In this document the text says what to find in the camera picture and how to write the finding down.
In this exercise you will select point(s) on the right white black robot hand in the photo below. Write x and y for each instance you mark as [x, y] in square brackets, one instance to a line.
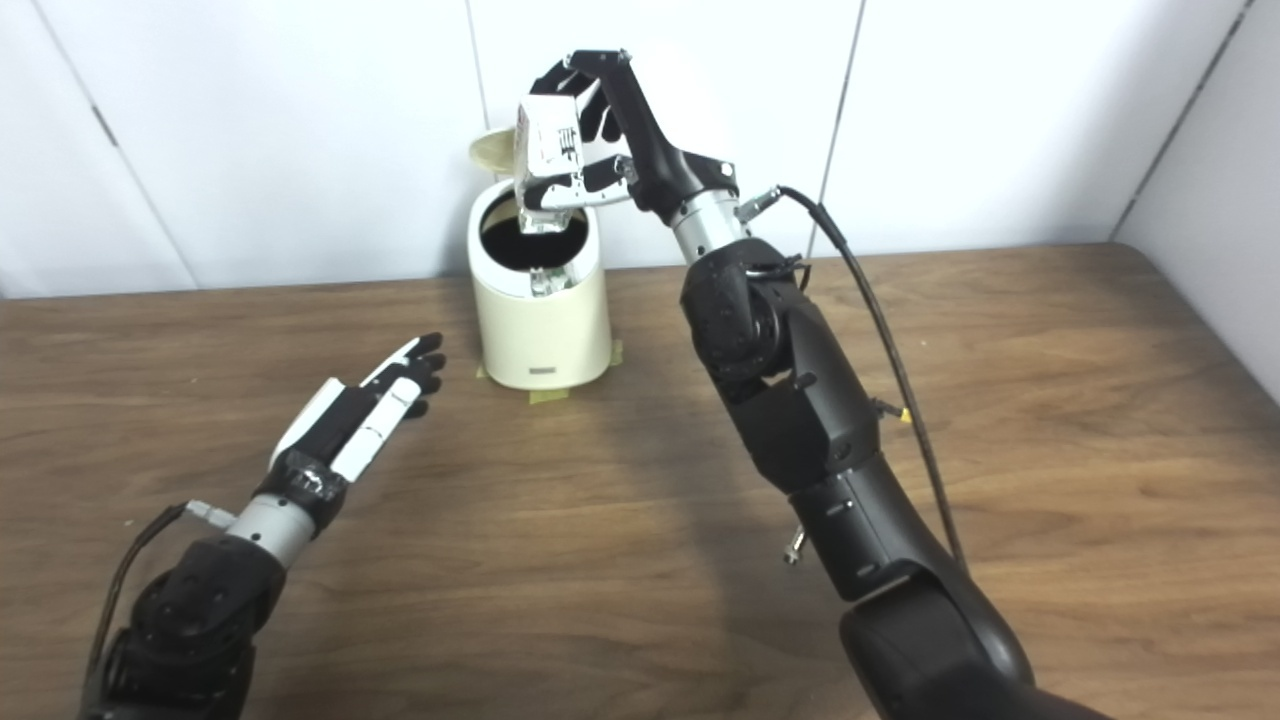
[660, 160]

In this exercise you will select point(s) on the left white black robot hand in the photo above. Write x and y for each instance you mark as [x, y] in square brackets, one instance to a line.
[330, 430]

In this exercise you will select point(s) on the white green milk carton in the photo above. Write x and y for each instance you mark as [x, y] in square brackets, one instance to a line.
[550, 140]

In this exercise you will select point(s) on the cream round bin lid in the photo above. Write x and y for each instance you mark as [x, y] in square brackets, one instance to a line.
[492, 152]

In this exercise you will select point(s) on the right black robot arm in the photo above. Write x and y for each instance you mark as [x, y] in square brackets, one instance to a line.
[800, 420]

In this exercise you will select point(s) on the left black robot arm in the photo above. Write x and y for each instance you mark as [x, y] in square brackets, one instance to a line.
[190, 620]

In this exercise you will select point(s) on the cream-colored round bin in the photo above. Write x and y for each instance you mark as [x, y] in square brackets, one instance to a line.
[545, 335]

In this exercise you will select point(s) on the wide yellow-green tape piece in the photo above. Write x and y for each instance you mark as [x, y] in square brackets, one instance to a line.
[548, 395]

